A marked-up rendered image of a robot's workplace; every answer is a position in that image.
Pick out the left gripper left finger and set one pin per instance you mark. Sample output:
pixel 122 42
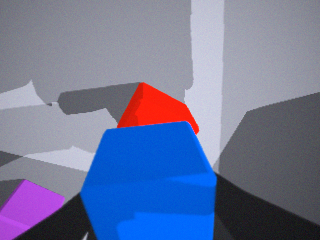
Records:
pixel 69 222

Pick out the purple cube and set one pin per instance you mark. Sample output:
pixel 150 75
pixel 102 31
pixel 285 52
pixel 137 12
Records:
pixel 28 204

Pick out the red cube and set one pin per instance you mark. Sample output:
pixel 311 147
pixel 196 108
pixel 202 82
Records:
pixel 151 106

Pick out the blue cube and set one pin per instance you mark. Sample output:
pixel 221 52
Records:
pixel 150 182

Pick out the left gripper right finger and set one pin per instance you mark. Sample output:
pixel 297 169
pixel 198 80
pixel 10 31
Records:
pixel 239 215

